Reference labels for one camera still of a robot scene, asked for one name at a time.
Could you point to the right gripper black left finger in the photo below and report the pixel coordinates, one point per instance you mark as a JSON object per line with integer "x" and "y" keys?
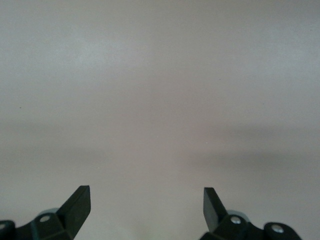
{"x": 72, "y": 215}

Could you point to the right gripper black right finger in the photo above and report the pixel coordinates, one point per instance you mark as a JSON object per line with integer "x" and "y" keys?
{"x": 215, "y": 217}

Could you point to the brown table cover sheet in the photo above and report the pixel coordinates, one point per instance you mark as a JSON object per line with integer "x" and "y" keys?
{"x": 160, "y": 75}

